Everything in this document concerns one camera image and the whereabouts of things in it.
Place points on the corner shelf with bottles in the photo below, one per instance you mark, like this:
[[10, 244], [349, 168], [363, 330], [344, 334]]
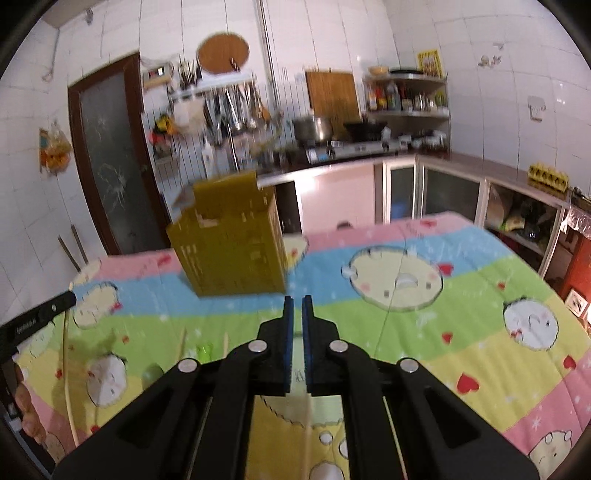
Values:
[[413, 104]]

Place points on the gas stove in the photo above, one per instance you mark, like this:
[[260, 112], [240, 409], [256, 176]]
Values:
[[337, 152]]

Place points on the hanging utensil rack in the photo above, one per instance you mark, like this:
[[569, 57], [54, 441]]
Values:
[[220, 104]]

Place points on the yellow perforated utensil holder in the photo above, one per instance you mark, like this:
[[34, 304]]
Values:
[[229, 241]]

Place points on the rectangular wooden cutting board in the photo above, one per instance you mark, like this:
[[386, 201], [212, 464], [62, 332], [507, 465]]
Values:
[[333, 95]]

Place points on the wooden chopstick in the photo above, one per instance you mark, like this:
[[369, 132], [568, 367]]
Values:
[[302, 390], [225, 345], [181, 345], [66, 378]]

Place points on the person's left hand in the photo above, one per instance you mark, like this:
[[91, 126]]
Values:
[[31, 423]]

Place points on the yellow egg tray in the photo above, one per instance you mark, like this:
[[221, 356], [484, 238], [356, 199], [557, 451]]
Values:
[[549, 177]]

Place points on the steel cooking pot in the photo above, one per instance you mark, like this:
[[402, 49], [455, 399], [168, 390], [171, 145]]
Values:
[[312, 129]]

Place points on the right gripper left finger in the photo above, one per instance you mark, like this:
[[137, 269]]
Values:
[[194, 421]]

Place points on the black wok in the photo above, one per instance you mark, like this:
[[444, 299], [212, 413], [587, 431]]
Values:
[[365, 131]]

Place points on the kitchen counter cabinets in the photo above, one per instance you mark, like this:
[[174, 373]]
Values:
[[377, 190]]

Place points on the wall power meter box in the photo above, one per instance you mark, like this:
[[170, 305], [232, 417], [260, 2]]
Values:
[[157, 76]]

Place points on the white wall socket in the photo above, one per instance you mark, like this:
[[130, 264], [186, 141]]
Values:
[[537, 108]]

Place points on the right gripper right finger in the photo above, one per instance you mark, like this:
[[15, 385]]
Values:
[[402, 422]]

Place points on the hanging orange plastic bag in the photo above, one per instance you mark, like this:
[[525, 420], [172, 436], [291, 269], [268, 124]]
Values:
[[54, 150]]

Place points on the yellow wall poster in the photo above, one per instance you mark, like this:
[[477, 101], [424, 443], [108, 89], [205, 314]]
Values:
[[430, 63]]

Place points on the round wooden cutting board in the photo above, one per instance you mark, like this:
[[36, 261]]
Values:
[[223, 53]]

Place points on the dark wooden glass door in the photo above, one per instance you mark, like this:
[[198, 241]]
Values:
[[112, 160]]

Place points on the white soap bottle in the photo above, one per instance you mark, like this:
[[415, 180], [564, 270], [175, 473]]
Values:
[[208, 158]]

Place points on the colourful cartoon quilt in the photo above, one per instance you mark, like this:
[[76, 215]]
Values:
[[439, 289]]

